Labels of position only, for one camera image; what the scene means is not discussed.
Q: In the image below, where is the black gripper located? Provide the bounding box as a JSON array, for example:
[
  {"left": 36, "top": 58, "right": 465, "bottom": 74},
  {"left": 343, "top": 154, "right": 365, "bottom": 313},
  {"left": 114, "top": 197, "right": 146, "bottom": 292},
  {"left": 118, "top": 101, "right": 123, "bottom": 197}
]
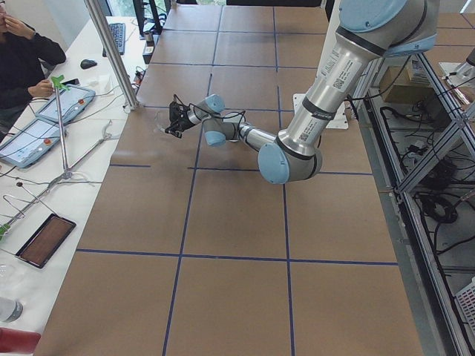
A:
[{"left": 165, "top": 113, "right": 191, "bottom": 139}]

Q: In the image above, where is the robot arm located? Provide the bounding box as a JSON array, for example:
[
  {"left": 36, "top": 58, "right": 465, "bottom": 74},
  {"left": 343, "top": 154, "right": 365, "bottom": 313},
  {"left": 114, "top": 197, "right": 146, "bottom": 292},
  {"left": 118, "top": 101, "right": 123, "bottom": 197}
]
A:
[{"left": 163, "top": 1, "right": 440, "bottom": 184}]

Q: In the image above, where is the far teach pendant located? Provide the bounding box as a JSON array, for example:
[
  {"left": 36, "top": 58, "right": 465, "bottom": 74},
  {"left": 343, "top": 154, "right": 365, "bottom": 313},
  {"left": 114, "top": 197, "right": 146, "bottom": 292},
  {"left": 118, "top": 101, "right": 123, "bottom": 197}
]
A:
[{"left": 35, "top": 84, "right": 96, "bottom": 124}]

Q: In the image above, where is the teach pendant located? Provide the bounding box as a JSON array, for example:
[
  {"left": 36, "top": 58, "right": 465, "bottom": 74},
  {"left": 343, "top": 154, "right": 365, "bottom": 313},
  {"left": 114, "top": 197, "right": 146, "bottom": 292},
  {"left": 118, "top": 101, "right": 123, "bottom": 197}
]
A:
[
  {"left": 1, "top": 119, "right": 60, "bottom": 168},
  {"left": 35, "top": 84, "right": 96, "bottom": 124}
]

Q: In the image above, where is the black computer mouse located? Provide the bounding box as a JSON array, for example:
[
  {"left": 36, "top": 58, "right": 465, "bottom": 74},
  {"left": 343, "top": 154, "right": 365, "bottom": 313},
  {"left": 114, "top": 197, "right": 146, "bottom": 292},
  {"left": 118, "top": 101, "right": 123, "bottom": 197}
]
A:
[{"left": 80, "top": 59, "right": 97, "bottom": 70}]

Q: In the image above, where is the black keyboard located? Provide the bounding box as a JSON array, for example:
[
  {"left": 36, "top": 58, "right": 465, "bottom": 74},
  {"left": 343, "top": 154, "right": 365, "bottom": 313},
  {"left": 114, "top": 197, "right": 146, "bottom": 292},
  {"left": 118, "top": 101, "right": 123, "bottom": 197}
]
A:
[{"left": 108, "top": 22, "right": 126, "bottom": 55}]

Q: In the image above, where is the near teach pendant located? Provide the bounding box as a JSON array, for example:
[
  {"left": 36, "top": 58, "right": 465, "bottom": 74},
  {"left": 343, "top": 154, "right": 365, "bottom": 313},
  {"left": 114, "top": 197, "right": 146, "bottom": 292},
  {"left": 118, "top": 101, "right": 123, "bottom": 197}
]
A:
[{"left": 1, "top": 119, "right": 60, "bottom": 168}]

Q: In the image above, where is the person in black sweater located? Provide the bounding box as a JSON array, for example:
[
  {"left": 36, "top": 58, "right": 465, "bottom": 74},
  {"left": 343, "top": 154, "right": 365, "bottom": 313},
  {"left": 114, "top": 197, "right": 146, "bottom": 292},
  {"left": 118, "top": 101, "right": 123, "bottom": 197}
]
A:
[{"left": 1, "top": 1, "right": 66, "bottom": 134}]

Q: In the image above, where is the dark framed tray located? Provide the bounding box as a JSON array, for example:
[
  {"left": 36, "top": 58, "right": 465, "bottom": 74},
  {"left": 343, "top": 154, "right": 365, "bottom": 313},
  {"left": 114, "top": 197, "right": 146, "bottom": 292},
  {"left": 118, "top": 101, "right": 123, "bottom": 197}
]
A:
[{"left": 15, "top": 214, "right": 76, "bottom": 268}]

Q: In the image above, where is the cardboard box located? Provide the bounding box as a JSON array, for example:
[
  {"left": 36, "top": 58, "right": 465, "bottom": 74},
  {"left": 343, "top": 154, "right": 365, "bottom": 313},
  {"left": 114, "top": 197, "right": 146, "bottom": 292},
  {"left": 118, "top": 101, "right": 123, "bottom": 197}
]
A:
[{"left": 379, "top": 66, "right": 433, "bottom": 104}]

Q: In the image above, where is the red object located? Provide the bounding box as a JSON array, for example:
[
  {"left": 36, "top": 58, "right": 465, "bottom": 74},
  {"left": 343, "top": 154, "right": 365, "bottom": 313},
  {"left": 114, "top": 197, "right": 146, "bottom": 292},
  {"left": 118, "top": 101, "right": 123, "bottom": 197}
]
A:
[{"left": 1, "top": 327, "right": 41, "bottom": 355}]

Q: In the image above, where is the white basket of tools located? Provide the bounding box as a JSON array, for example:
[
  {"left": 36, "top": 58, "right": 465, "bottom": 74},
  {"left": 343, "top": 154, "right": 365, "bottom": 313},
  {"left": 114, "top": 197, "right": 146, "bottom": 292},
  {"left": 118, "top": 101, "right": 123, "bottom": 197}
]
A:
[{"left": 455, "top": 277, "right": 475, "bottom": 336}]

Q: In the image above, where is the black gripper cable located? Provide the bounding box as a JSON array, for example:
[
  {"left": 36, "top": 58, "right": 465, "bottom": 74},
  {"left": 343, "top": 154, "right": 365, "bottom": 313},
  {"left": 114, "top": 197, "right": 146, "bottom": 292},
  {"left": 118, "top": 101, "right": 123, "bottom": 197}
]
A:
[{"left": 172, "top": 94, "right": 248, "bottom": 144}]

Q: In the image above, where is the aluminium frame post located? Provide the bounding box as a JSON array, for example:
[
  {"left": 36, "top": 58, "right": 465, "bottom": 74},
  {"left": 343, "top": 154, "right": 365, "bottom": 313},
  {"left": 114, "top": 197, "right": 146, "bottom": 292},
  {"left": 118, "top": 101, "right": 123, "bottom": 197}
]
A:
[{"left": 84, "top": 0, "right": 139, "bottom": 111}]

